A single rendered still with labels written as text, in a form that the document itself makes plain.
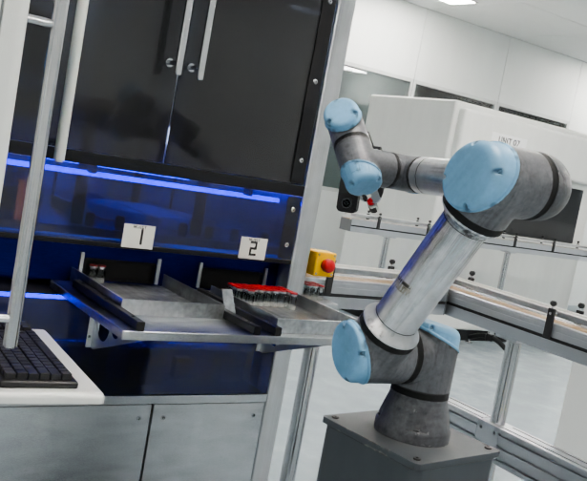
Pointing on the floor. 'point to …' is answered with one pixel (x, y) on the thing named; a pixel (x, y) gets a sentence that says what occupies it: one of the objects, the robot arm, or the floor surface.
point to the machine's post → (331, 80)
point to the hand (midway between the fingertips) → (369, 201)
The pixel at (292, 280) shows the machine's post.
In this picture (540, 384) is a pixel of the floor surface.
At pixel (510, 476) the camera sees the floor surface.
